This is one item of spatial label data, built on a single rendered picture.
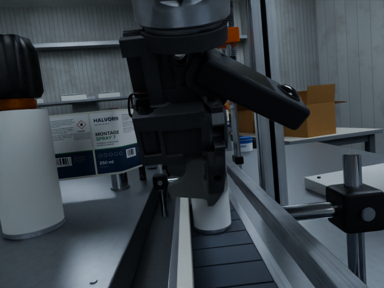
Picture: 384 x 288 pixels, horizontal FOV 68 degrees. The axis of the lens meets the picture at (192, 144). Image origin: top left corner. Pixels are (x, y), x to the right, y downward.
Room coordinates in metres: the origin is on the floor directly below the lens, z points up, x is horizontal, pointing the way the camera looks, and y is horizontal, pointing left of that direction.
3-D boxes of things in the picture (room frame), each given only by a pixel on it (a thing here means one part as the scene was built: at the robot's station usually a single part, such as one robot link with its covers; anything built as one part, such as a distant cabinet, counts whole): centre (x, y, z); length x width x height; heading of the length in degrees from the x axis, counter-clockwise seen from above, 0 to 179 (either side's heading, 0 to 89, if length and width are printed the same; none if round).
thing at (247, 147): (1.39, -0.26, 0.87); 0.07 x 0.07 x 0.07
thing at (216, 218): (0.38, -0.02, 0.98); 0.05 x 0.05 x 0.20
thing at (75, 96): (4.56, 1.77, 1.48); 0.40 x 0.38 x 0.10; 103
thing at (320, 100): (2.30, -0.93, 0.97); 0.51 x 0.42 x 0.37; 108
